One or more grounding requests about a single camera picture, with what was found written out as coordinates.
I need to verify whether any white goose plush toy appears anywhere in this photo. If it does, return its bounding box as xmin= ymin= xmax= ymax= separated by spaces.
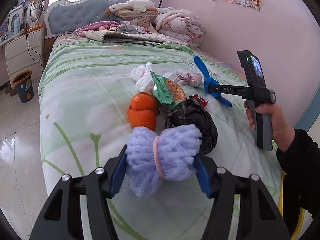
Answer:
xmin=105 ymin=0 xmax=157 ymax=14

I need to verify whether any purple foam net bundle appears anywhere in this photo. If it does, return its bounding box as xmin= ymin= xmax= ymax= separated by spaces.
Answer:
xmin=126 ymin=124 xmax=202 ymax=197

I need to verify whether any black sleeve forearm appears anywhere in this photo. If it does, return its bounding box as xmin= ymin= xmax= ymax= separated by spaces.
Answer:
xmin=276 ymin=129 xmax=319 ymax=219

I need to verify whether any red candy wrapper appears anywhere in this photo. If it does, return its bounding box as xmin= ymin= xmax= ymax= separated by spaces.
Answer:
xmin=189 ymin=94 xmax=208 ymax=108

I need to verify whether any person's right hand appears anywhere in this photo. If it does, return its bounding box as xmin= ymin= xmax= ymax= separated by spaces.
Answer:
xmin=255 ymin=103 xmax=295 ymax=153

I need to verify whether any blue tufted bed headboard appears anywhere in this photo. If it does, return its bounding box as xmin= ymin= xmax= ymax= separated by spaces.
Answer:
xmin=44 ymin=0 xmax=128 ymax=37

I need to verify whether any black plastic trash bag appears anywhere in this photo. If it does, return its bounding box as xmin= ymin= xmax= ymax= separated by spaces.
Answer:
xmin=165 ymin=98 xmax=218 ymax=155

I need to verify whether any pink folded floral duvet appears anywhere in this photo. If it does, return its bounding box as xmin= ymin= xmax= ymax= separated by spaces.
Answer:
xmin=153 ymin=7 xmax=206 ymax=47

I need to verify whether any pile of clothes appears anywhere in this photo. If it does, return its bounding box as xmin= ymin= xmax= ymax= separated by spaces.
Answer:
xmin=75 ymin=21 xmax=151 ymax=35

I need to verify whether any pink knotted cloth ball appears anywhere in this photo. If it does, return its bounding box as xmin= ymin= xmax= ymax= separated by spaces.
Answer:
xmin=177 ymin=72 xmax=202 ymax=88

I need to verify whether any blue strip trash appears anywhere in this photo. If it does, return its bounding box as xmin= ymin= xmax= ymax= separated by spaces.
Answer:
xmin=193 ymin=56 xmax=233 ymax=108

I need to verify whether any striped mattress sheet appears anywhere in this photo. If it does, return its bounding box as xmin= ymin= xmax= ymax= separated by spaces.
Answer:
xmin=191 ymin=47 xmax=246 ymax=81

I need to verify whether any white drawer nightstand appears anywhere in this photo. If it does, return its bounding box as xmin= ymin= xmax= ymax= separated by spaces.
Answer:
xmin=3 ymin=27 xmax=45 ymax=82

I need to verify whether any dark blue trash bin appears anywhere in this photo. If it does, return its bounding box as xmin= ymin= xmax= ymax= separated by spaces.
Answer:
xmin=12 ymin=70 xmax=34 ymax=103

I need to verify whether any bear print pillow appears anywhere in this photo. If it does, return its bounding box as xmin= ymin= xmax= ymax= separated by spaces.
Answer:
xmin=130 ymin=16 xmax=157 ymax=33

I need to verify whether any green snack wrapper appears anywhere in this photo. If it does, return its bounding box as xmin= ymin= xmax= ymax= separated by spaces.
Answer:
xmin=151 ymin=72 xmax=187 ymax=113

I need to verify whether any orange peel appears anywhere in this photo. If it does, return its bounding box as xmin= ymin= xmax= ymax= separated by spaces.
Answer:
xmin=127 ymin=92 xmax=159 ymax=131

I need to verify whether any folded beige blanket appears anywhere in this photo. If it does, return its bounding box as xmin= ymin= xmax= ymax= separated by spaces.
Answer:
xmin=75 ymin=29 xmax=188 ymax=46

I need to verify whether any green floral bed quilt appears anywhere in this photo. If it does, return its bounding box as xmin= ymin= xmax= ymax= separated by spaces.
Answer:
xmin=39 ymin=41 xmax=281 ymax=239

